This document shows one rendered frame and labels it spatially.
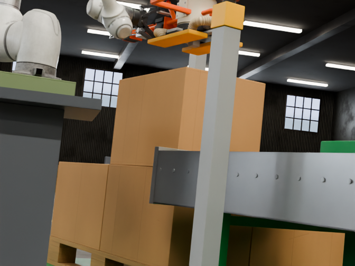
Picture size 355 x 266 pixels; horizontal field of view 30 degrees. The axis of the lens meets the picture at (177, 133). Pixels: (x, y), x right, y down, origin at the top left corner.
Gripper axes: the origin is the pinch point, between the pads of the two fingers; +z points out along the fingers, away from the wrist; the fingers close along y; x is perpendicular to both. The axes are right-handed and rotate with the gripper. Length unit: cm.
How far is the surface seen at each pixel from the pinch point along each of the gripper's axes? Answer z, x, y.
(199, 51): 9.4, 17.3, 13.0
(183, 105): -21, 54, 45
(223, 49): -54, 123, 37
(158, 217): -20, 44, 89
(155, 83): -21, 30, 34
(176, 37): -13.2, 31.5, 12.9
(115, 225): -20, 8, 96
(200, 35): -8.6, 43.1, 12.6
